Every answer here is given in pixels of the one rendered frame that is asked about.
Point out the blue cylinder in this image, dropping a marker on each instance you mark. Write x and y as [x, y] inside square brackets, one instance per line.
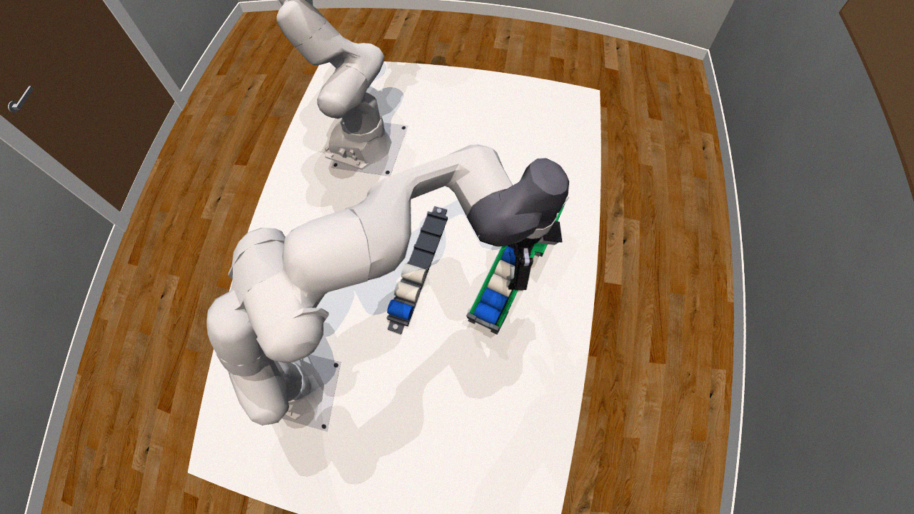
[494, 299]
[508, 256]
[400, 310]
[487, 313]

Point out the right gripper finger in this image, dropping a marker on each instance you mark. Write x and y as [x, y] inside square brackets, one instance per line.
[522, 269]

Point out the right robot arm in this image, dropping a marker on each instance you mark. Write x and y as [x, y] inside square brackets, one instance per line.
[271, 315]

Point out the grey cylinder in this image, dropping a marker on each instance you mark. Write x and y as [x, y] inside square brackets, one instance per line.
[505, 270]
[413, 273]
[407, 291]

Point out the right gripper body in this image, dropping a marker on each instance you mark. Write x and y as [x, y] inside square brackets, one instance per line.
[527, 243]

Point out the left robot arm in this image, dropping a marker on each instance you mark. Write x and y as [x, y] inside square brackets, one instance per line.
[344, 94]

